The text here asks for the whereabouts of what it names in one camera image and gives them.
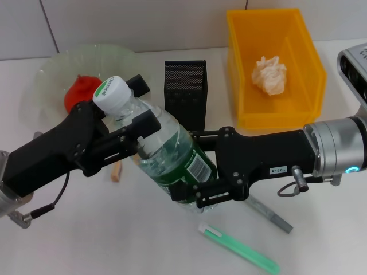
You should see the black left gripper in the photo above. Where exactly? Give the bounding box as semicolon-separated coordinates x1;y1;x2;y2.
4;100;110;198

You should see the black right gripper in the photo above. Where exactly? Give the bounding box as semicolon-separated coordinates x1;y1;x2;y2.
170;127;319;209

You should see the clear plastic water bottle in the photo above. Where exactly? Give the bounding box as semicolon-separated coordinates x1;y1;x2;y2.
92;76;218;214

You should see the orange fruit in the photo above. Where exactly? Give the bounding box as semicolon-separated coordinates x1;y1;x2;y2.
64;74;103;114

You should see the white paper ball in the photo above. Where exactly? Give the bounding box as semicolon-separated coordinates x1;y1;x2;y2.
251;56;287;97

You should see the black mesh pen holder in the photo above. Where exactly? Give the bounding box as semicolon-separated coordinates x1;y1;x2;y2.
164;60;208;134

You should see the green glass fruit plate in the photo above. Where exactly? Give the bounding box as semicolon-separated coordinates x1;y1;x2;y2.
36;42;144;121

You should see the green pen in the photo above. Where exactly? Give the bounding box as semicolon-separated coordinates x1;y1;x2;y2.
198;223;281;275

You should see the grey marker pen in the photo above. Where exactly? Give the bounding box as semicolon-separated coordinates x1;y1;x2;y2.
248;194;294;234

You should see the small wooden block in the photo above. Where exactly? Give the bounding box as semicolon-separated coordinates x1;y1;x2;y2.
110;162;124;183

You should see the yellow plastic bin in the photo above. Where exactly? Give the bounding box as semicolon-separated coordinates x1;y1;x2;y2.
226;8;327;131

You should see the left gripper cable with plug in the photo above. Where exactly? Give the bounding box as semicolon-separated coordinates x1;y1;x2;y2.
8;131;71;230

